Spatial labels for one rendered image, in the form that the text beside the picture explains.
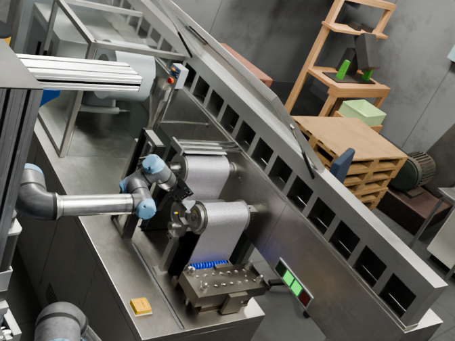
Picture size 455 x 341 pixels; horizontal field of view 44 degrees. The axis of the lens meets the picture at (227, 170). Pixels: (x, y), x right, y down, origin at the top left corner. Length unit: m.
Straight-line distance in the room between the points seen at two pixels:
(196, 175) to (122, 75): 1.15
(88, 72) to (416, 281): 1.33
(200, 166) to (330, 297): 0.82
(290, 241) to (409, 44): 6.09
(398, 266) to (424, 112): 6.10
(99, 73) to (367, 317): 1.38
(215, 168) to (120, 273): 0.64
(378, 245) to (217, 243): 0.76
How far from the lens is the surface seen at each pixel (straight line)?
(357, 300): 2.29
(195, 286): 2.49
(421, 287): 2.12
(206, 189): 2.67
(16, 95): 1.31
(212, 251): 2.61
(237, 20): 7.41
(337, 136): 5.43
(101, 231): 2.80
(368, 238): 2.23
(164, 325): 2.46
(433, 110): 8.11
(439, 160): 6.89
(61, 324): 1.56
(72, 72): 1.45
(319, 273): 2.40
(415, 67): 8.26
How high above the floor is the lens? 2.60
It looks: 27 degrees down
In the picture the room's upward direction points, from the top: 24 degrees clockwise
